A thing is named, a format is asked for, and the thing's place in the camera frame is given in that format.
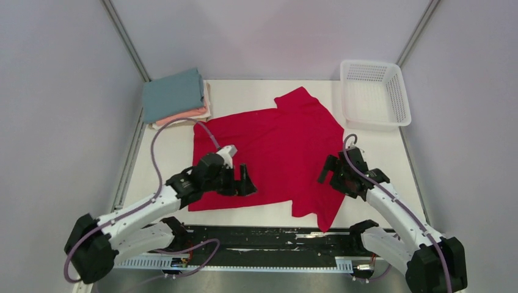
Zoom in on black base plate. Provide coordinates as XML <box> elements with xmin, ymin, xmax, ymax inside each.
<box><xmin>165</xmin><ymin>225</ymin><xmax>373</xmax><ymax>269</ymax></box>

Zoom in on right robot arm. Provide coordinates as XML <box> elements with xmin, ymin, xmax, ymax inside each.
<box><xmin>318</xmin><ymin>146</ymin><xmax>468</xmax><ymax>292</ymax></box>

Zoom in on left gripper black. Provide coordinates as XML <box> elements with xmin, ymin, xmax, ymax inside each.
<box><xmin>203</xmin><ymin>163</ymin><xmax>257</xmax><ymax>197</ymax></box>

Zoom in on red t shirt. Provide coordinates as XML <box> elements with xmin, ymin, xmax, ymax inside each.
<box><xmin>188</xmin><ymin>87</ymin><xmax>344</xmax><ymax>232</ymax></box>

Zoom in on white plastic basket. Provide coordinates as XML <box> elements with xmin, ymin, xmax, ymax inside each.
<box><xmin>340</xmin><ymin>60</ymin><xmax>412</xmax><ymax>131</ymax></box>

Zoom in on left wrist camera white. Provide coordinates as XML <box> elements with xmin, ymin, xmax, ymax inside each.
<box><xmin>216</xmin><ymin>145</ymin><xmax>238</xmax><ymax>168</ymax></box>

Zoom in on white slotted cable duct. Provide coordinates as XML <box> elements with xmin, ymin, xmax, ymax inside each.
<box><xmin>113</xmin><ymin>255</ymin><xmax>354</xmax><ymax>273</ymax></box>

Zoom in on aluminium frame rail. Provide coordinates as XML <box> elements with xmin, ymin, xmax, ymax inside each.
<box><xmin>85</xmin><ymin>227</ymin><xmax>456</xmax><ymax>262</ymax></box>

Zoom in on folded pink t shirt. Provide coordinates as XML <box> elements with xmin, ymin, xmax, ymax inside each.
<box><xmin>155</xmin><ymin>99</ymin><xmax>210</xmax><ymax>126</ymax></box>

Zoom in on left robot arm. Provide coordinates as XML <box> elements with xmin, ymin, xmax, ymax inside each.
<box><xmin>64</xmin><ymin>145</ymin><xmax>257</xmax><ymax>284</ymax></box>

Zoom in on folded teal t shirt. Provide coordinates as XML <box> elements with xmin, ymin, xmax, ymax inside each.
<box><xmin>142</xmin><ymin>68</ymin><xmax>205</xmax><ymax>124</ymax></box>

